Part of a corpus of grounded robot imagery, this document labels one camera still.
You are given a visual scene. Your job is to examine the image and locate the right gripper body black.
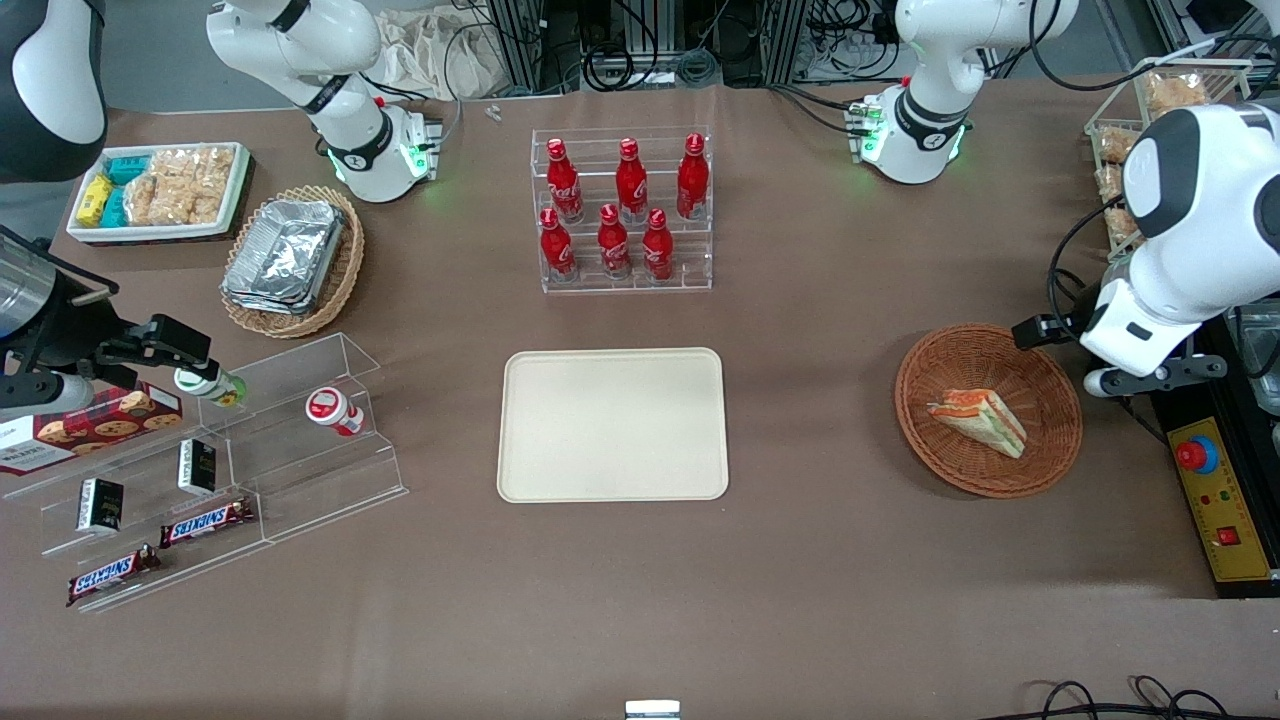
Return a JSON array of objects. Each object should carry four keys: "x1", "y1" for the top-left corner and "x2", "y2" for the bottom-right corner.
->
[{"x1": 25, "y1": 268, "x2": 136, "y2": 393}]

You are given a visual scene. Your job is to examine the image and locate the triangular sandwich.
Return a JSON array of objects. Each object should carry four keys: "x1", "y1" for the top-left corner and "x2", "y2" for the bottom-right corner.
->
[{"x1": 926, "y1": 388, "x2": 1029, "y2": 460}]

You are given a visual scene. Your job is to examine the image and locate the brown round wicker basket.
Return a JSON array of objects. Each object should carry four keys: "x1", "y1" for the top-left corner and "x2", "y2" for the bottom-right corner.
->
[{"x1": 894, "y1": 323, "x2": 1084, "y2": 499}]

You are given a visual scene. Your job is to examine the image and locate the light oval wicker basket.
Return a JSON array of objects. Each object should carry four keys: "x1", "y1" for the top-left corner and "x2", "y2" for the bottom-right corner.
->
[{"x1": 220, "y1": 185, "x2": 366, "y2": 339}]

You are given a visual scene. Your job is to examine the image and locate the beige plastic tray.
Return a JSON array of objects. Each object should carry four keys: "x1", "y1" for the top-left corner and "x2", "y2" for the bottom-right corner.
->
[{"x1": 497, "y1": 347, "x2": 730, "y2": 503}]

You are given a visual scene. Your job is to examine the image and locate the white bottle green cap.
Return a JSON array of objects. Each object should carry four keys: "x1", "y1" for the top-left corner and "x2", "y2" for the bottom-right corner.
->
[{"x1": 173, "y1": 366, "x2": 248, "y2": 409}]

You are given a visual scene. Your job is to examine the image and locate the red cookie box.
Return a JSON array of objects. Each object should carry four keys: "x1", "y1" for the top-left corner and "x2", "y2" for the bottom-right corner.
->
[{"x1": 0, "y1": 384, "x2": 185, "y2": 478}]

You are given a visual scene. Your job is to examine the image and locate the black appliance housing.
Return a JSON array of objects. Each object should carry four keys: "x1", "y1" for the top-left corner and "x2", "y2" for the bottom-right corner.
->
[{"x1": 1145, "y1": 298, "x2": 1280, "y2": 601}]

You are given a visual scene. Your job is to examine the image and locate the white rectangular snack bin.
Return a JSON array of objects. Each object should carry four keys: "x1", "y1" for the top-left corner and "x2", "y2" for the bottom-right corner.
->
[{"x1": 66, "y1": 142, "x2": 252, "y2": 246}]

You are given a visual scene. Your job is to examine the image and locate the small black box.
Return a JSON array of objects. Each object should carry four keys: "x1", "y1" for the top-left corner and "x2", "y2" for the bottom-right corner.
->
[
  {"x1": 77, "y1": 478, "x2": 126, "y2": 534},
  {"x1": 177, "y1": 439, "x2": 219, "y2": 498}
]

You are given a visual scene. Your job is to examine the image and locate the clear bag rice crackers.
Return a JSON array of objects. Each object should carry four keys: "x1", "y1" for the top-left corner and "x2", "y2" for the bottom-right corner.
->
[
  {"x1": 124, "y1": 175, "x2": 233, "y2": 227},
  {"x1": 148, "y1": 146, "x2": 237, "y2": 193}
]

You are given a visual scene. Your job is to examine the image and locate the stack of foil trays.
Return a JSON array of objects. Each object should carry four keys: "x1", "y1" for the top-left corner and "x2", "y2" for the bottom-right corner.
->
[{"x1": 222, "y1": 199, "x2": 348, "y2": 317}]

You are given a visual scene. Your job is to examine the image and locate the metal pan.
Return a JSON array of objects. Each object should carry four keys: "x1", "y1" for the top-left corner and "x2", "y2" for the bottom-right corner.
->
[{"x1": 1232, "y1": 303, "x2": 1280, "y2": 406}]

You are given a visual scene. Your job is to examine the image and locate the yellow snack packet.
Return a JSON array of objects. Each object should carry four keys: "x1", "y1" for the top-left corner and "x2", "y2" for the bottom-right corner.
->
[{"x1": 76, "y1": 174, "x2": 115, "y2": 228}]

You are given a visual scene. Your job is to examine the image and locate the white jar red lid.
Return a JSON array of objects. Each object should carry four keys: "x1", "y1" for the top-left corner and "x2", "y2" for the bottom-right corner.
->
[{"x1": 305, "y1": 387, "x2": 366, "y2": 438}]

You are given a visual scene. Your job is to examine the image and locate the snickers chocolate bar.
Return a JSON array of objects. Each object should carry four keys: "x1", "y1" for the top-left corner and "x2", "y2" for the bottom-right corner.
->
[
  {"x1": 66, "y1": 545, "x2": 162, "y2": 608},
  {"x1": 159, "y1": 497, "x2": 257, "y2": 549}
]

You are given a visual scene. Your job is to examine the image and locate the yellow control panel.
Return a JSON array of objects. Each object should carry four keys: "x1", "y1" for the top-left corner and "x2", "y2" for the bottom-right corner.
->
[{"x1": 1167, "y1": 416, "x2": 1277, "y2": 584}]

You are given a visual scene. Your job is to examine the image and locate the clear acrylic stepped shelf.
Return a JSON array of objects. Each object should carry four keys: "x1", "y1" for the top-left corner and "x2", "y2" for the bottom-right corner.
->
[{"x1": 0, "y1": 333, "x2": 409, "y2": 614}]

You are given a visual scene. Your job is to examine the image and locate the clear acrylic bottle rack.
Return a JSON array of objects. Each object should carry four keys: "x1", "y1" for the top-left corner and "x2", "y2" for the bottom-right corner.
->
[{"x1": 530, "y1": 127, "x2": 713, "y2": 295}]

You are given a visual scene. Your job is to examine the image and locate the red cola bottle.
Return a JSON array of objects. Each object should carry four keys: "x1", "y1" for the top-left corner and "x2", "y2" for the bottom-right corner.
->
[
  {"x1": 676, "y1": 133, "x2": 711, "y2": 222},
  {"x1": 614, "y1": 138, "x2": 649, "y2": 224},
  {"x1": 545, "y1": 138, "x2": 585, "y2": 224},
  {"x1": 596, "y1": 204, "x2": 634, "y2": 281},
  {"x1": 640, "y1": 208, "x2": 676, "y2": 283},
  {"x1": 538, "y1": 208, "x2": 579, "y2": 284}
]

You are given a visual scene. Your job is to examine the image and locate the beige cloth bag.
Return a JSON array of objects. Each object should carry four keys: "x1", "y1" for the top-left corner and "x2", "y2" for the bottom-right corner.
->
[{"x1": 375, "y1": 3, "x2": 513, "y2": 102}]

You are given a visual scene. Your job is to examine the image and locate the black appliance power cable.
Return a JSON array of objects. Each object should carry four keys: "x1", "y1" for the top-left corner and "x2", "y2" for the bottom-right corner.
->
[{"x1": 1050, "y1": 268, "x2": 1097, "y2": 327}]

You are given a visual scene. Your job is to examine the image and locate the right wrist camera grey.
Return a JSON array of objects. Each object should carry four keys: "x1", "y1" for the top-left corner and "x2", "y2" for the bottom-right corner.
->
[{"x1": 0, "y1": 373, "x2": 97, "y2": 421}]

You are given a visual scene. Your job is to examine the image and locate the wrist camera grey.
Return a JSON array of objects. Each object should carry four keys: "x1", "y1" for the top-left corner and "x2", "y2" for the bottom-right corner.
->
[
  {"x1": 0, "y1": 373, "x2": 97, "y2": 421},
  {"x1": 1084, "y1": 355, "x2": 1228, "y2": 399}
]

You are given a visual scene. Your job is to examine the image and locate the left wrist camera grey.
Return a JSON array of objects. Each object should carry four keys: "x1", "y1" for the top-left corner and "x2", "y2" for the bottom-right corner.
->
[{"x1": 1084, "y1": 355, "x2": 1228, "y2": 399}]

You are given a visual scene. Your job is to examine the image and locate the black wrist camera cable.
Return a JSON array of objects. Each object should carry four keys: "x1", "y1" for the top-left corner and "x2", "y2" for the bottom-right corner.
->
[{"x1": 1046, "y1": 195, "x2": 1127, "y2": 301}]

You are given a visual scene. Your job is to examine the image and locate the white wire rack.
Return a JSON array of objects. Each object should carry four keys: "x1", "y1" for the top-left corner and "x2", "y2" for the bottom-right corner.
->
[{"x1": 1085, "y1": 57, "x2": 1254, "y2": 266}]

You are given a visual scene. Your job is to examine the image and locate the black floor cables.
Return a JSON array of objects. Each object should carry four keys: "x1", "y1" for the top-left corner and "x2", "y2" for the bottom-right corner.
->
[{"x1": 1000, "y1": 677, "x2": 1280, "y2": 720}]

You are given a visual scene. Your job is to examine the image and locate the bundle of background cables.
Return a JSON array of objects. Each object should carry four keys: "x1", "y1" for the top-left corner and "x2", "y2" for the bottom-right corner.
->
[{"x1": 580, "y1": 0, "x2": 726, "y2": 91}]

